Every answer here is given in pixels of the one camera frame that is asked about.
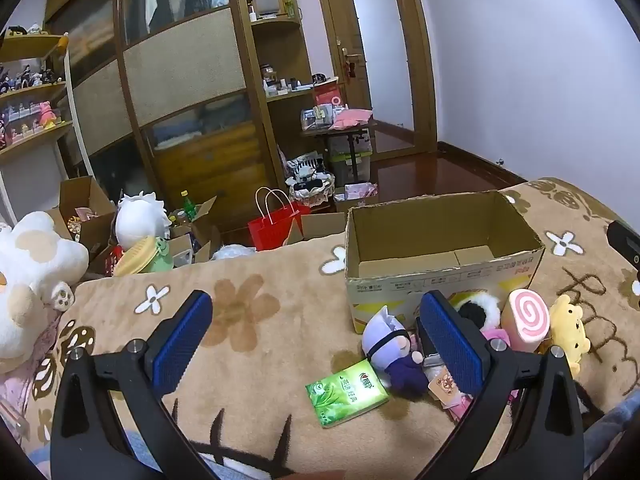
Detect large white plush cat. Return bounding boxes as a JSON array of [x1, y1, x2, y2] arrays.
[[0, 210, 90, 373]]

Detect black and white plush doll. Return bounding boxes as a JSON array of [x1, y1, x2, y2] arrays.
[[292, 157, 326, 183]]

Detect small dark table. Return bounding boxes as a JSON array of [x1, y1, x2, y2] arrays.
[[300, 120, 378, 186]]

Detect pink packet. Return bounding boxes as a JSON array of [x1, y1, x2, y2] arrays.
[[424, 352, 476, 421], [344, 182, 378, 201]]

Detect white-haired plush head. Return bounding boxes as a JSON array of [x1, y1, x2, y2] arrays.
[[115, 191, 172, 251]]

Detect purple plush doll white hair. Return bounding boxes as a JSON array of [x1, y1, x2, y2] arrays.
[[361, 306, 426, 395]]

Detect green tissue packet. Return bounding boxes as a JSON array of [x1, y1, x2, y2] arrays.
[[305, 359, 390, 430]]

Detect yellow plush dog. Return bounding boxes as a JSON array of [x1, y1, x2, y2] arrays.
[[542, 294, 591, 378]]

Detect flat cardboard piece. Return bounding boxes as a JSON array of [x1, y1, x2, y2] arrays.
[[285, 212, 348, 246]]

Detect green plastic bottle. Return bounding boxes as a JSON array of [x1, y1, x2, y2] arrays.
[[180, 190, 199, 223]]

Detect wooden door glass panel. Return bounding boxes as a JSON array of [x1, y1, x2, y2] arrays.
[[312, 0, 438, 156]]

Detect pink swirl roll plush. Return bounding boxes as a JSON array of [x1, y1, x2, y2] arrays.
[[501, 289, 551, 353]]

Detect brown cardboard box open flaps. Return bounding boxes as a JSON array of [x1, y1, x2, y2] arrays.
[[59, 176, 118, 261]]

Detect pink cloth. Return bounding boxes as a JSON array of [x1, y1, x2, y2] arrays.
[[327, 108, 375, 132]]

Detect wooden wardrobe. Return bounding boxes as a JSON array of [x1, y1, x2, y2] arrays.
[[45, 0, 281, 221]]

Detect yellow round plush cushion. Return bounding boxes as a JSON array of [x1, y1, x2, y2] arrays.
[[112, 236, 158, 277]]

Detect person's denim leg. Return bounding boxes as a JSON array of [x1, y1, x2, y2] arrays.
[[582, 392, 640, 480]]

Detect red paper bag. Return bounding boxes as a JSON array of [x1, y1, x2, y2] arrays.
[[248, 186, 312, 252]]

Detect wooden corner shelf unit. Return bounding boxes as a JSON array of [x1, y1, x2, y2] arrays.
[[237, 0, 323, 111]]

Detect wall shelf with figurines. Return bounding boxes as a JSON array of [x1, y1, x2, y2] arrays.
[[0, 25, 76, 161]]

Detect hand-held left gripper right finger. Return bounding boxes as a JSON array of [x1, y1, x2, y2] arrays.
[[415, 290, 586, 480]]

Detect green frog plush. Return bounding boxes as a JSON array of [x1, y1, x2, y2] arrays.
[[149, 237, 175, 273]]

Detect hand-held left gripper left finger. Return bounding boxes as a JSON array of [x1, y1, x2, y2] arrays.
[[50, 290, 221, 480]]

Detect red box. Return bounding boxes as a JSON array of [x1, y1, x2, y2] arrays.
[[313, 80, 346, 108]]

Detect translucent storage bin green lid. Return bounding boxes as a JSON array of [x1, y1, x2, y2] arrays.
[[327, 132, 373, 186]]

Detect clear plastic containers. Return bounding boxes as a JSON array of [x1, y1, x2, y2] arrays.
[[301, 105, 331, 131]]

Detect beige floral blanket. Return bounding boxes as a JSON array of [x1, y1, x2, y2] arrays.
[[0, 177, 640, 480]]

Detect lace-trimmed basket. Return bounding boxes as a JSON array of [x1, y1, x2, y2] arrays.
[[287, 172, 337, 208]]

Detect white fluffy plush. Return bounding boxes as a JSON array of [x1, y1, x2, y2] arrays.
[[210, 244, 258, 261]]

